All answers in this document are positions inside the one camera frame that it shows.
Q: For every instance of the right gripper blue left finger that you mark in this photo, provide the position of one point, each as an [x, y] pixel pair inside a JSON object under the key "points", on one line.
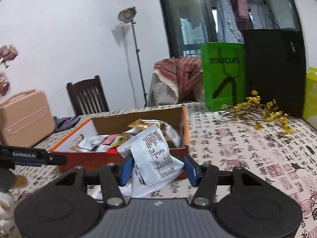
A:
{"points": [[111, 177]]}

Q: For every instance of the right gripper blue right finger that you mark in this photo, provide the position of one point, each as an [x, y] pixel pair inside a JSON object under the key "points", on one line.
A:
{"points": [[205, 179]]}

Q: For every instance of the white printed snack packet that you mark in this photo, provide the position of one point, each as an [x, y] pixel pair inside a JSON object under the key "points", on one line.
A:
{"points": [[153, 167]]}

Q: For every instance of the orange cardboard snack box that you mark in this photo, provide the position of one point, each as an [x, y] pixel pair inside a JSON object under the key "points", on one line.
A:
{"points": [[94, 142]]}

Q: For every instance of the pink hard-shell suitcase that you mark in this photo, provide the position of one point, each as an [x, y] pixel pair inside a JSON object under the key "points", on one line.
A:
{"points": [[26, 119]]}

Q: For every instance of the calligraphy print tablecloth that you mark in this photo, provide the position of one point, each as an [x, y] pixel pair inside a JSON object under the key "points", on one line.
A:
{"points": [[287, 164]]}

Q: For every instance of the gold foil snack packet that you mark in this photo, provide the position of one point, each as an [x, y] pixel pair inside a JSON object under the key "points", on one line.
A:
{"points": [[142, 124]]}

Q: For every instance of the grey purple folded cloth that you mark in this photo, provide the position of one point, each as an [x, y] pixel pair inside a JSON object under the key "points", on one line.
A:
{"points": [[65, 123]]}

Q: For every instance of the yellow dried flower branch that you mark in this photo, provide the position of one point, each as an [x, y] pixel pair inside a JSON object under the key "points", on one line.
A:
{"points": [[253, 112]]}

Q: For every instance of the dark wooden chair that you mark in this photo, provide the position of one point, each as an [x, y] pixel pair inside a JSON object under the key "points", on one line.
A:
{"points": [[87, 96]]}

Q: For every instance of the red patterned draped cloth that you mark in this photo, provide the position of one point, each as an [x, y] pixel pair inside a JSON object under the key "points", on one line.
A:
{"points": [[176, 80]]}

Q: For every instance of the pink artificial flowers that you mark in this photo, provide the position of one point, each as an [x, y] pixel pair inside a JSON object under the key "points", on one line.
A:
{"points": [[7, 54]]}

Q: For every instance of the green mucun paper bag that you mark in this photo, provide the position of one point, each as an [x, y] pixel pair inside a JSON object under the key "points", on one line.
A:
{"points": [[224, 76]]}

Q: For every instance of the lime green snack box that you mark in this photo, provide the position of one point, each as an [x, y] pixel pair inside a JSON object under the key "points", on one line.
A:
{"points": [[310, 105]]}

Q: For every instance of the black paper bag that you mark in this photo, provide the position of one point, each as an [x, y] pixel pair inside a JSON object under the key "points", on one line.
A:
{"points": [[275, 63]]}

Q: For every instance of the hanging clothes on balcony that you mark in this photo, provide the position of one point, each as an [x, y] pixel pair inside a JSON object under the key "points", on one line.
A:
{"points": [[236, 16]]}

